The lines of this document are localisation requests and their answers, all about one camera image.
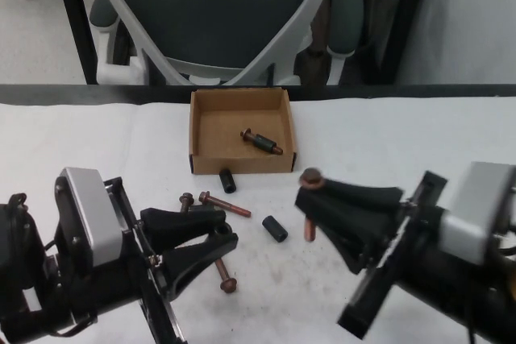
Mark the copper flange bolt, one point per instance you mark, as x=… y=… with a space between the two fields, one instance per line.
x=310 y=178
x=185 y=201
x=246 y=133
x=225 y=277
x=225 y=204

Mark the open cardboard box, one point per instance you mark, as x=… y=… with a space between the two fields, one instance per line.
x=242 y=158

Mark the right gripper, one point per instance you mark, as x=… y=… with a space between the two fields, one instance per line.
x=387 y=255

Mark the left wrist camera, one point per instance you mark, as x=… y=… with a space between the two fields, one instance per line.
x=94 y=215

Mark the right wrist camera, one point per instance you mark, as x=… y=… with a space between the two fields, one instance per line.
x=471 y=215

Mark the black cylindrical sleeve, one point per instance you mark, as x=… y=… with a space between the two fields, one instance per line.
x=275 y=230
x=226 y=183
x=226 y=235
x=264 y=142

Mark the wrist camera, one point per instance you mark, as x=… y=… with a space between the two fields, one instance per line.
x=94 y=215
x=471 y=215

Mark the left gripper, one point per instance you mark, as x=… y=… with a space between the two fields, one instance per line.
x=133 y=235

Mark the grey office chair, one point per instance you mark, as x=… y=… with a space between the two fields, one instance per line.
x=217 y=9

